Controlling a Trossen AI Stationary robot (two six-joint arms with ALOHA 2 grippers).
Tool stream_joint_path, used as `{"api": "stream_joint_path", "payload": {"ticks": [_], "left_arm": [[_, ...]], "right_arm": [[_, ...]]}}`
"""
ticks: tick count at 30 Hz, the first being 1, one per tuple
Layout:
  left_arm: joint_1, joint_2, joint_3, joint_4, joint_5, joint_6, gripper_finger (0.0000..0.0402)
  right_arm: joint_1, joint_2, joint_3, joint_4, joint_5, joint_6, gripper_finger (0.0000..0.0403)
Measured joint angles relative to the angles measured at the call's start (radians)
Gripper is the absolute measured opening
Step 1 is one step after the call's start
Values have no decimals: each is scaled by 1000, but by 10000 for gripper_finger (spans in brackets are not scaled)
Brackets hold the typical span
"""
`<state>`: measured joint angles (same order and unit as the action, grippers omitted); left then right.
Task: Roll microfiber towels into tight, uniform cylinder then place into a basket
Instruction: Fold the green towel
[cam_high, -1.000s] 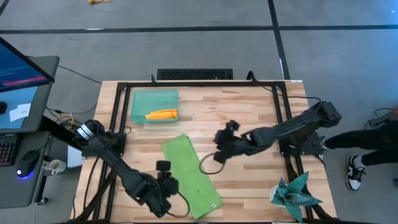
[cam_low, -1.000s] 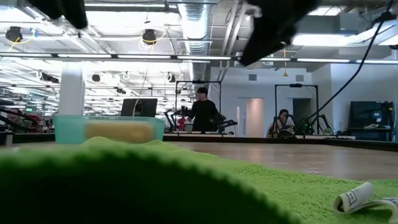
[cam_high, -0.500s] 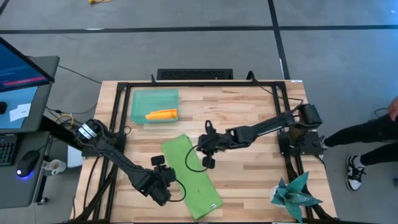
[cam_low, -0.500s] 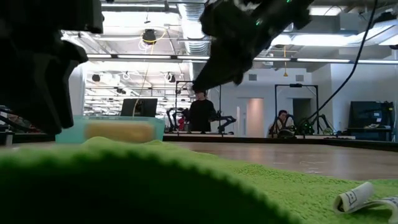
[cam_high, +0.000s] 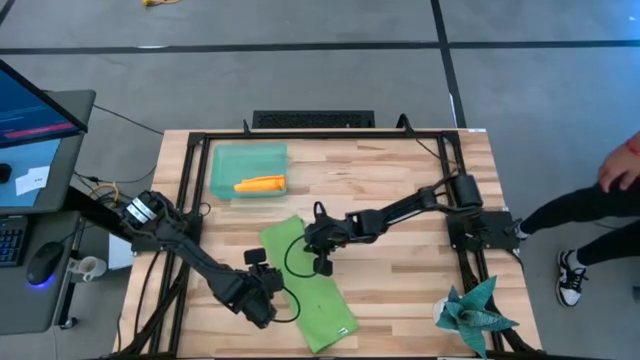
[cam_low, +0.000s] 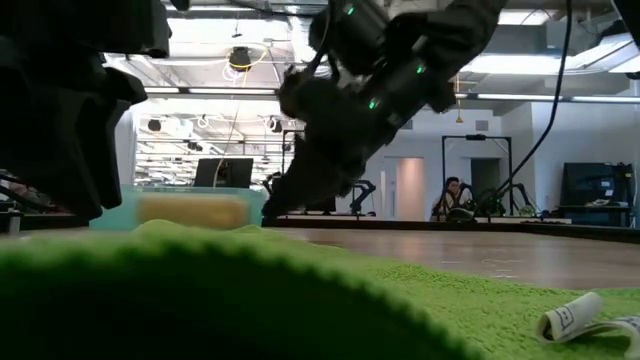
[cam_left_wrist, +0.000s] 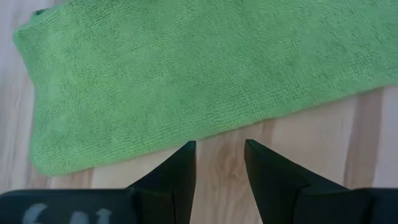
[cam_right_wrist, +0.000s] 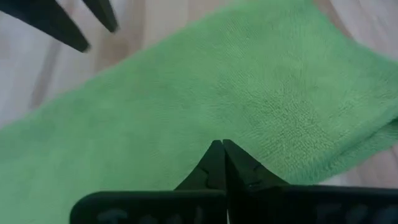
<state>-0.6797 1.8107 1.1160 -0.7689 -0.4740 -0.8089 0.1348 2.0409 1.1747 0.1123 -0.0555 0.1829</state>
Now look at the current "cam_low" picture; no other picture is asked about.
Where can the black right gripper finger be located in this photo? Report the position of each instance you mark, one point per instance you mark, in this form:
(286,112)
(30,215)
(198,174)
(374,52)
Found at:
(315,185)

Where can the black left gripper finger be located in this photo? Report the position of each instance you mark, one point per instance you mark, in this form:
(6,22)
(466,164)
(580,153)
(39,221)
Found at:
(70,170)

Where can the green microfiber towel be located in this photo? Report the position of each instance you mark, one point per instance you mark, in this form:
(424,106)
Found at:
(300,300)

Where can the orange microfiber towel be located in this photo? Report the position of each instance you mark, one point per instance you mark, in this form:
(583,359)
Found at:
(195,212)

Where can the black background robot arm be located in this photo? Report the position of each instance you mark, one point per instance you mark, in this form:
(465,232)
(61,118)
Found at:
(517,192)
(367,186)

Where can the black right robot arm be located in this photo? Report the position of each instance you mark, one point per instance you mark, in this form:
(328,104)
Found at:
(450,25)

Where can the teal translucent plastic basket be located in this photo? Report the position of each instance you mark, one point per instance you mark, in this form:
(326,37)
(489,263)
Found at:
(115,210)

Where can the white pillar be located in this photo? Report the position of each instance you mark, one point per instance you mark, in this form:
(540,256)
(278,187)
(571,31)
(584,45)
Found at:
(127,150)

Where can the black background monitor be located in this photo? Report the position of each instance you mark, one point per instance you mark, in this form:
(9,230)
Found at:
(220,172)

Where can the person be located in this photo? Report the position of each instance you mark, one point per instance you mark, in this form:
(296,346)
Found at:
(454,192)

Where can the overhead bar with light strips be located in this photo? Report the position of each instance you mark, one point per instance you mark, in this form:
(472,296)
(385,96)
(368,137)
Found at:
(225,91)

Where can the black screen on cart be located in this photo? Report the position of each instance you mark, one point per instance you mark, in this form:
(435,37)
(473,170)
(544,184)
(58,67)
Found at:
(590,185)

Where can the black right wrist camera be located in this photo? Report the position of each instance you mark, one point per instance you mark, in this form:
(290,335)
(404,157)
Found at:
(310,97)

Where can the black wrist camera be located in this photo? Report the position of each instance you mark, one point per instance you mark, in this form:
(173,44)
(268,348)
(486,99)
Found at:
(135,30)
(310,97)

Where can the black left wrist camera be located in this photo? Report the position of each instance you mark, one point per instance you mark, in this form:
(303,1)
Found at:
(135,30)

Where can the black overhead camera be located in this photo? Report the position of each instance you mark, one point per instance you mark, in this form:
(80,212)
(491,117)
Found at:
(240,59)

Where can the black metal table frame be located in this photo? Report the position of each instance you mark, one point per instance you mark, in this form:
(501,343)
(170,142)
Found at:
(600,232)

